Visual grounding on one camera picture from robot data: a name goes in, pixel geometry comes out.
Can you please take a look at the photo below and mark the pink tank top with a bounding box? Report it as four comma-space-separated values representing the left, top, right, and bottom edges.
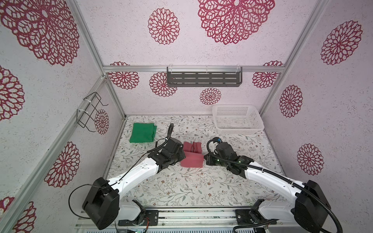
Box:
181, 142, 204, 168

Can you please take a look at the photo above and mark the green tank top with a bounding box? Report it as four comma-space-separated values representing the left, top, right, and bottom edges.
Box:
129, 122, 157, 143

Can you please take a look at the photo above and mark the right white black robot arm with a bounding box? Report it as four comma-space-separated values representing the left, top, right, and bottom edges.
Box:
205, 153, 330, 233

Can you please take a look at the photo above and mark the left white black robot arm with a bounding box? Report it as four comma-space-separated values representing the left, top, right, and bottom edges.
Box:
83, 144, 186, 230

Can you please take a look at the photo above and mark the white plastic basket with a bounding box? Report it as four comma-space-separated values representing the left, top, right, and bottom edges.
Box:
212, 104, 265, 135

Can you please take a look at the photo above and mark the floral table mat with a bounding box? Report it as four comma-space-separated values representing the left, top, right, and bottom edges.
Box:
108, 116, 286, 207

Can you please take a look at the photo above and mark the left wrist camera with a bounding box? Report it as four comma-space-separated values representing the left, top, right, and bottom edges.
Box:
165, 137, 183, 154

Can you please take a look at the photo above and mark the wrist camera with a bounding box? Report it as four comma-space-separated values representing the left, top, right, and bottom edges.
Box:
165, 137, 183, 154
216, 142, 238, 160

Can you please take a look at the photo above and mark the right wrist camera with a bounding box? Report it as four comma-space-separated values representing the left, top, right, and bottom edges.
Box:
216, 142, 238, 160

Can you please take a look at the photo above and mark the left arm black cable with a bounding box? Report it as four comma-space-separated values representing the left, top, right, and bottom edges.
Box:
68, 123, 174, 233

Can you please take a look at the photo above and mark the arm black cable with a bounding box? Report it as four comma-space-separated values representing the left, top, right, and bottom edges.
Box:
68, 123, 174, 233
206, 136, 344, 233

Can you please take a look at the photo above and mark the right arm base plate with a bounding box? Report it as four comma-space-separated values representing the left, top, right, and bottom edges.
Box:
235, 209, 277, 225

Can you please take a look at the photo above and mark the aluminium mounting rail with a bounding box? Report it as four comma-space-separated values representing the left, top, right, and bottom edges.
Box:
75, 206, 320, 229

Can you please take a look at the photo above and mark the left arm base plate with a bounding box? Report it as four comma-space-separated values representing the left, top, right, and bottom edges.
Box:
118, 210, 159, 227

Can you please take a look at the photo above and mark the grey slotted wall shelf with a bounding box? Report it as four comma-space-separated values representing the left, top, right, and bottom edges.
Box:
166, 67, 243, 87

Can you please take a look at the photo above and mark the black wire wall rack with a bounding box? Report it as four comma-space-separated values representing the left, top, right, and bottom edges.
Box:
76, 92, 110, 135

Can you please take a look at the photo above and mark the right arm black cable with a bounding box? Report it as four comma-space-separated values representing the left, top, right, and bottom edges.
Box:
206, 136, 344, 233

